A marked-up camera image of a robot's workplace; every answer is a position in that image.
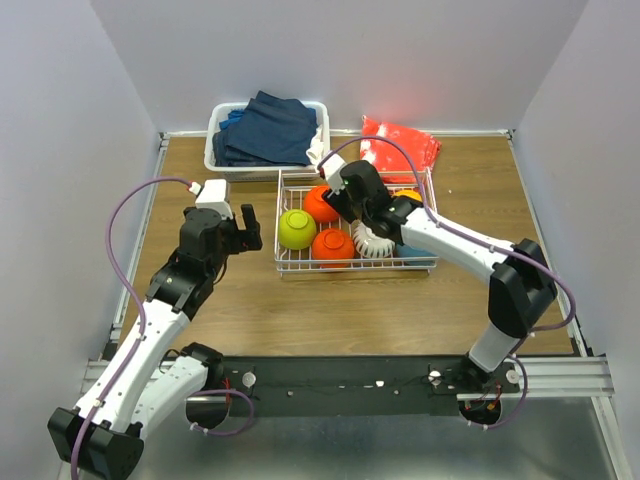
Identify lime green bowl tall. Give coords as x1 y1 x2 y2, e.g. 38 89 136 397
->
278 209 317 250

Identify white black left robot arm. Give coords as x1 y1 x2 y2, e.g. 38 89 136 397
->
47 204 262 479

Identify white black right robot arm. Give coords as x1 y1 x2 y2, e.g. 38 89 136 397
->
319 159 557 392

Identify red white folded towel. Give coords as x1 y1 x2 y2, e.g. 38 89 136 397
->
358 115 443 186

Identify orange bowl front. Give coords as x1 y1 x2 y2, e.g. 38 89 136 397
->
311 228 355 269

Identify yellow orange bowl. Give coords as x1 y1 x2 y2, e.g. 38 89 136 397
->
393 189 422 202

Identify white blue patterned bowl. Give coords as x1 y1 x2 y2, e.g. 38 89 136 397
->
352 222 395 259

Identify white cloth in basket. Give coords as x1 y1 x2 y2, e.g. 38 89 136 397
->
306 125 324 166

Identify folded blue jeans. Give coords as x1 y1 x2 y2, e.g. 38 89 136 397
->
214 91 318 167

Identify white plastic laundry basket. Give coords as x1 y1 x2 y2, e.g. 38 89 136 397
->
204 100 331 182

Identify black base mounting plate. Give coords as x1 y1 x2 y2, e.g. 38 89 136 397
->
184 354 521 431

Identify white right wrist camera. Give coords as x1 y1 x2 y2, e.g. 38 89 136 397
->
317 154 347 189

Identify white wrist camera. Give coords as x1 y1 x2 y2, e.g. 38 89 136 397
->
317 154 347 189
189 179 233 220

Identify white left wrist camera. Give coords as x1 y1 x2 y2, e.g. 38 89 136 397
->
189 179 233 220

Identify white wire dish rack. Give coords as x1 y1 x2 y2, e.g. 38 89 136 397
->
274 172 438 275

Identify aluminium frame rail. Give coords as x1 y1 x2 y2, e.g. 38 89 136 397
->
80 356 615 399

